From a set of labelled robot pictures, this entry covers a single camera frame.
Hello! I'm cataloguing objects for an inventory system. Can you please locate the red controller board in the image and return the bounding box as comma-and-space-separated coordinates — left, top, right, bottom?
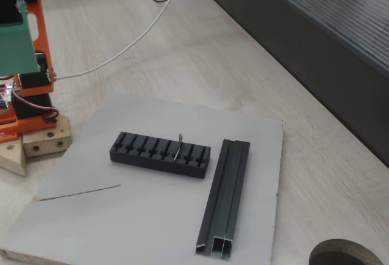
0, 83, 14, 111

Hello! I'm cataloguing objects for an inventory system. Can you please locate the orange controller board mount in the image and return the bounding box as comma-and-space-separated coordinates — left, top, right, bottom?
0, 109, 19, 143

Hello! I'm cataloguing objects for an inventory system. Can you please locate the grey topped plywood board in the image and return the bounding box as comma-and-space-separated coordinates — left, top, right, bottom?
0, 92, 284, 265

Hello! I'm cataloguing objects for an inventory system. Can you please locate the light wooden plank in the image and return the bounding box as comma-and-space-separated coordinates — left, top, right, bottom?
0, 135, 28, 177

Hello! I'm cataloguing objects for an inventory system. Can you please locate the black slotted plastic block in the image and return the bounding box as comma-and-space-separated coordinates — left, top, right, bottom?
109, 131, 212, 181

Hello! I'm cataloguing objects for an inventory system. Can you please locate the small metal pin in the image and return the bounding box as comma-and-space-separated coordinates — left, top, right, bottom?
173, 132, 184, 162

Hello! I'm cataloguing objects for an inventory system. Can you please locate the wooden base block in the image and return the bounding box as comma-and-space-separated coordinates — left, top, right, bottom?
22, 115, 72, 158

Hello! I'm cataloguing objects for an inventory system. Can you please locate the black aluminium profile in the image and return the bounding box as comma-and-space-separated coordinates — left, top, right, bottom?
194, 139, 251, 261

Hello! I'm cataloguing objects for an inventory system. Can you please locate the white red base servo wire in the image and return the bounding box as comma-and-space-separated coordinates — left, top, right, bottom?
12, 90, 60, 123

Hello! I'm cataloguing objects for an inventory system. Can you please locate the white USB cable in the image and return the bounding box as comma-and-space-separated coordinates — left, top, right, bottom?
55, 0, 187, 80

